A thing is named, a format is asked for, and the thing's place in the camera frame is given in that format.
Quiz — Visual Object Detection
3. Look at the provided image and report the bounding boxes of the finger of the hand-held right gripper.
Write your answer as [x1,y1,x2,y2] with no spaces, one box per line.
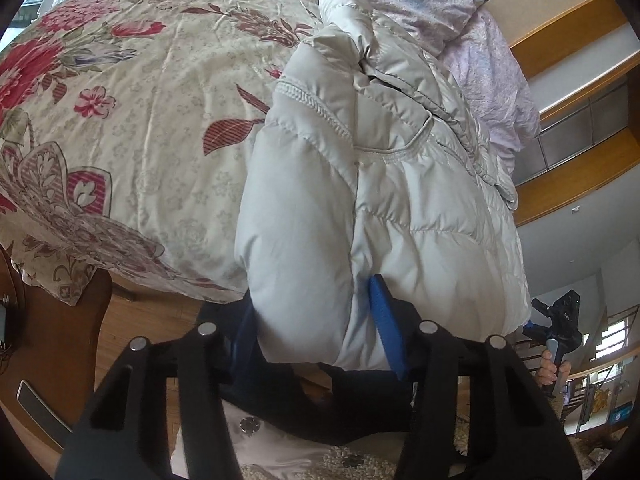
[522,318,551,343]

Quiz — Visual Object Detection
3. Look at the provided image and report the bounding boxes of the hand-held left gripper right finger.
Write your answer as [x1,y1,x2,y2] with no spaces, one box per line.
[367,274,583,480]

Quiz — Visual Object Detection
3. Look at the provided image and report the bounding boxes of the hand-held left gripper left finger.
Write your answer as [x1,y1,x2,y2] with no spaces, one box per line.
[54,294,257,480]

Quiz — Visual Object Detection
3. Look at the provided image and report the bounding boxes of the white puffer jacket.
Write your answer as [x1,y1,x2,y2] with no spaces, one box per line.
[234,0,532,372]

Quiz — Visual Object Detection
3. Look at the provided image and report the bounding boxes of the person's right hand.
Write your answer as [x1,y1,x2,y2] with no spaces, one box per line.
[536,349,572,397]

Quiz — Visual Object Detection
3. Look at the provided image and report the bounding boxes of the stair railing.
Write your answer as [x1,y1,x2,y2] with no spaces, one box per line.
[562,305,640,441]

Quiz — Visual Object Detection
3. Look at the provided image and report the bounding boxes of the person's navy clothing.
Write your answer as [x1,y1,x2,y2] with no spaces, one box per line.
[197,294,417,447]

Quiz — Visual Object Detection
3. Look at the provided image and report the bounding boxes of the wooden nightstand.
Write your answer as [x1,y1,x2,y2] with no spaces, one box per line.
[0,247,114,463]

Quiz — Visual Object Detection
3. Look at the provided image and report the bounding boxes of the wooden wardrobe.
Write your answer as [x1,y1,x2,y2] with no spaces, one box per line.
[507,0,640,228]

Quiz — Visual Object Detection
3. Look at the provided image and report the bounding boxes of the floral quilt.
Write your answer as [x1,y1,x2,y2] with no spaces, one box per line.
[0,0,351,307]

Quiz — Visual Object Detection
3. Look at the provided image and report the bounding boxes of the lilac patterned pillow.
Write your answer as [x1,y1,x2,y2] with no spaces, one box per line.
[280,0,542,153]

